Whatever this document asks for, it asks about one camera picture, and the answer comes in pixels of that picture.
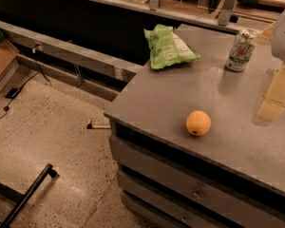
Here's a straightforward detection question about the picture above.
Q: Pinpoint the black power adapter with cable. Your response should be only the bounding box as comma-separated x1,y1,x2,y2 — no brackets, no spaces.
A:
0,61,50,120

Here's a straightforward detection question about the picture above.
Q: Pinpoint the cardboard box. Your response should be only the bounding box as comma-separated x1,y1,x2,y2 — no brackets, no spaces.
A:
0,39,19,92

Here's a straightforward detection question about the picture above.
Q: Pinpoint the white green soda can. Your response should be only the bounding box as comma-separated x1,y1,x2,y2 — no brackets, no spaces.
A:
225,29,257,72

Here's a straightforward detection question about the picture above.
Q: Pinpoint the green rice chip bag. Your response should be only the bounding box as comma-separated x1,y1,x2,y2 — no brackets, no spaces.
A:
143,24,200,69

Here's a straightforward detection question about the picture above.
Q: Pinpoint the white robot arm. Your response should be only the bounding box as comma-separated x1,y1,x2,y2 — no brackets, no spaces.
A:
256,10,285,122

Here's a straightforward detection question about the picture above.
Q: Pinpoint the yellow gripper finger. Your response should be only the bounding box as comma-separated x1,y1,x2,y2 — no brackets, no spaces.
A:
256,63,285,122

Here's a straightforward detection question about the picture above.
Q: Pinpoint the grey drawer cabinet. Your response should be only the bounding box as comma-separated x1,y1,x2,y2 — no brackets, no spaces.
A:
104,25,285,228

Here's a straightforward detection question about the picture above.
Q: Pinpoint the black metal stand leg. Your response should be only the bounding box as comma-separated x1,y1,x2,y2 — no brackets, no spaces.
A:
0,163,58,228

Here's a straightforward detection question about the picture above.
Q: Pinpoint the orange fruit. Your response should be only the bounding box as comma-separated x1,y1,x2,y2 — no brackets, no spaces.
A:
186,110,211,136

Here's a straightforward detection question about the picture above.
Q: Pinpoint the grey metal shelf rail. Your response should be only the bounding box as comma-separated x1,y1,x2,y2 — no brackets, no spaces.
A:
0,21,143,83

